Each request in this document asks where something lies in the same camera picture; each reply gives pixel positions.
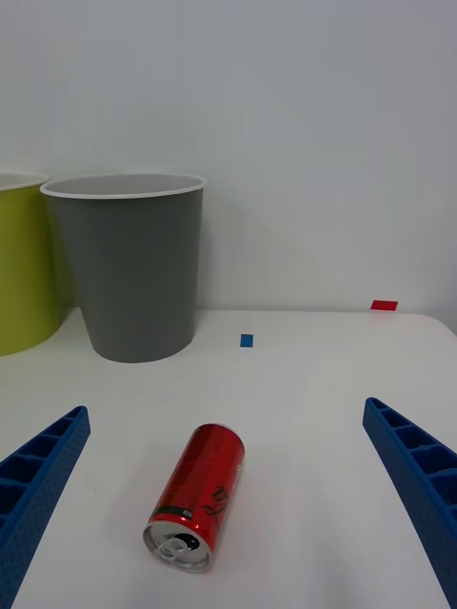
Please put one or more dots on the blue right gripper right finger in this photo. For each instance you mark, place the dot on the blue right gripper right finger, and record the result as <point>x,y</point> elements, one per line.
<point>419,476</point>

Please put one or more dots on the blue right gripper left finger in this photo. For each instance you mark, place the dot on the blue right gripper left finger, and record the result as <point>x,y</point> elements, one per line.
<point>43,480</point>

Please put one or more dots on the red drink can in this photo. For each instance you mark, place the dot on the red drink can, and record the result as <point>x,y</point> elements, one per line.
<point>200,480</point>

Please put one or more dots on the yellow-green plastic waste bin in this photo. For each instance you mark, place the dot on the yellow-green plastic waste bin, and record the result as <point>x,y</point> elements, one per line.
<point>21,266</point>

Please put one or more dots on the grey plastic waste bin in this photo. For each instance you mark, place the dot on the grey plastic waste bin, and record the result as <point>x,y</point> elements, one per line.
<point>133,266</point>

